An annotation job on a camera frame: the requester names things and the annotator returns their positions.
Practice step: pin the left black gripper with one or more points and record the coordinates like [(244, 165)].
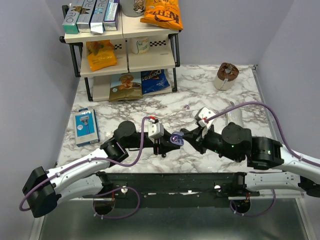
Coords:
[(164, 147)]

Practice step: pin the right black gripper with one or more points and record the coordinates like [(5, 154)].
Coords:
[(193, 137)]

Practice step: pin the blue-purple earbud charging case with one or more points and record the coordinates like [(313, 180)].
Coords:
[(180, 135)]

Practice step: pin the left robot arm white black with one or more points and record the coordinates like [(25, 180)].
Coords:
[(45, 189)]

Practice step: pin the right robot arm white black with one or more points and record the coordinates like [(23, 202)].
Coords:
[(275, 167)]

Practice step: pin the blue doritos bag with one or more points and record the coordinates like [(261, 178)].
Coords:
[(153, 81)]

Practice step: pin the brown chips bag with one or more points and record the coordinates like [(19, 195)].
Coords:
[(126, 86)]

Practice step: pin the brown-topped white cup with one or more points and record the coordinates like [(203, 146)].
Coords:
[(226, 76)]

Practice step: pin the blue razor package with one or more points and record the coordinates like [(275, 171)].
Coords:
[(85, 127)]

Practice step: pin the beige black shelf rack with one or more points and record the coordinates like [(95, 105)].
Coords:
[(163, 53)]

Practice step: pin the white patterned mug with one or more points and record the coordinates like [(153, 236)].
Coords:
[(140, 45)]

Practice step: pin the orange snack bag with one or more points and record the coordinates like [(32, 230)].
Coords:
[(100, 54)]

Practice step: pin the orange kettle chips bag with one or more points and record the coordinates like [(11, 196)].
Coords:
[(163, 13)]

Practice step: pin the purple white toothpaste box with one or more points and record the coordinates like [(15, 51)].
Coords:
[(111, 18)]

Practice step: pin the blue silver toothpaste box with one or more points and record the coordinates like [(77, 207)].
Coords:
[(96, 23)]

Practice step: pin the grey cartoon mug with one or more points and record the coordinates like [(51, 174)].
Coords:
[(133, 8)]

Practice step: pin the teal toothpaste box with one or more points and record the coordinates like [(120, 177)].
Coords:
[(71, 18)]

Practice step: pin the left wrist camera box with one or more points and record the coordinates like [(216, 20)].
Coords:
[(155, 130)]

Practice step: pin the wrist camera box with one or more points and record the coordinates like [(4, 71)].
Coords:
[(202, 115), (155, 130)]

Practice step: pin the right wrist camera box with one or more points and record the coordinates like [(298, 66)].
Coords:
[(202, 115)]

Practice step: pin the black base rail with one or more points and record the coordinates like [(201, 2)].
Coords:
[(169, 190)]

